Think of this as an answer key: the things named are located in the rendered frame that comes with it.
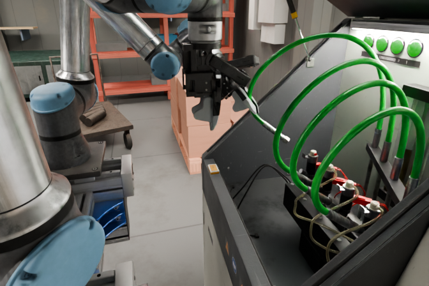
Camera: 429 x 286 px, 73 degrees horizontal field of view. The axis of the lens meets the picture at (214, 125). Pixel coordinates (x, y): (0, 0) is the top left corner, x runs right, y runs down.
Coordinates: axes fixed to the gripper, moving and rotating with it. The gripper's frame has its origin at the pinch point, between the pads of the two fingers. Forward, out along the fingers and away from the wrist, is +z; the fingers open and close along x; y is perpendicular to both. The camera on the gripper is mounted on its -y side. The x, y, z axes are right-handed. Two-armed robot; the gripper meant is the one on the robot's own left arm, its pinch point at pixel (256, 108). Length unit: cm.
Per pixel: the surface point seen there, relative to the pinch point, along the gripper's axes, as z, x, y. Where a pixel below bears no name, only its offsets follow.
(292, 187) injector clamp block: 25.5, -1.5, 5.6
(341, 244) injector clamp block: 38.3, 17.0, -1.6
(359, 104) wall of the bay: 18.1, -28.5, -23.7
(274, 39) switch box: -91, -315, 3
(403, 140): 26.7, 9.8, -25.4
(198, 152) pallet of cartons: -16, -159, 110
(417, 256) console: 39, 30, -15
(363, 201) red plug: 33.1, 13.7, -10.8
